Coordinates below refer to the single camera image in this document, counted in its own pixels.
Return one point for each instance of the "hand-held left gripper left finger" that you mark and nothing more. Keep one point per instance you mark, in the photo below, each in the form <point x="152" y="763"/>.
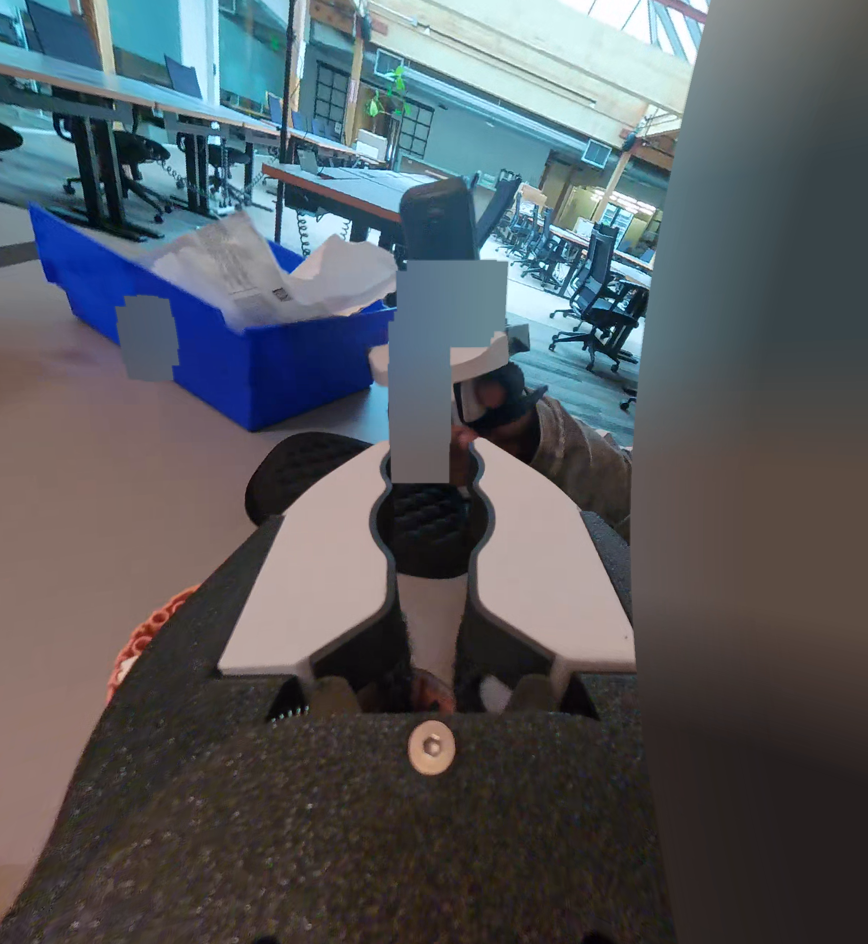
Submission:
<point x="308" y="582"/>

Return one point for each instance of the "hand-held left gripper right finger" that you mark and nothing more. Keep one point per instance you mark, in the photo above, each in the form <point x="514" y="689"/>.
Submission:
<point x="552" y="582"/>

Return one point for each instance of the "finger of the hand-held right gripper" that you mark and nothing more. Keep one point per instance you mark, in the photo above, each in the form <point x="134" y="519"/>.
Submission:
<point x="478" y="358"/>

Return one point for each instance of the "lego flower pot model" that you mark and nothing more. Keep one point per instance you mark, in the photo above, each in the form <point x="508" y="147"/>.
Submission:
<point x="139" y="641"/>

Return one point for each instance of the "blue plastic bin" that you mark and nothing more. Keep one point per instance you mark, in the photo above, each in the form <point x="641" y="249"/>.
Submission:
<point x="271" y="376"/>

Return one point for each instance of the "white paper bags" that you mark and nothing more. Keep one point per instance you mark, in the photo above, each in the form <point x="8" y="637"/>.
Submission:
<point x="242" y="273"/>

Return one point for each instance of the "person's right forearm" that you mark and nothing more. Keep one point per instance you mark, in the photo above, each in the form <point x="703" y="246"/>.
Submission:
<point x="589" y="464"/>

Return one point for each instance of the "person's right hand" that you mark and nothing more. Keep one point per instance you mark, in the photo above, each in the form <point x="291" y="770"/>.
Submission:
<point x="504" y="387"/>

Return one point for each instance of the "black mesh chair seat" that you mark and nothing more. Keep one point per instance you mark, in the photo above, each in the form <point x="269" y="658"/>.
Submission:
<point x="293" y="472"/>

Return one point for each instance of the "black office chair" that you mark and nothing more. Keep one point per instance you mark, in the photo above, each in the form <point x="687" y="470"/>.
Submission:
<point x="135" y="151"/>
<point x="596" y="295"/>

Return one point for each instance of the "dark high-back chair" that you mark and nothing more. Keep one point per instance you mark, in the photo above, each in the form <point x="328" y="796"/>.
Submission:
<point x="441" y="221"/>

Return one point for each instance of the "grey brown-edged table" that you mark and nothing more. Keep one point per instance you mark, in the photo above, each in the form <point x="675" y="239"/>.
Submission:
<point x="345" y="184"/>

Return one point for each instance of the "hanging green plant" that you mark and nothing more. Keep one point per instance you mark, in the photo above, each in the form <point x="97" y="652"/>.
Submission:
<point x="393" y="92"/>

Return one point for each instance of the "long brown-edged table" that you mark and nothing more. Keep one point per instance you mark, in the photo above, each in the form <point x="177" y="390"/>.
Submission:
<point x="109" y="85"/>

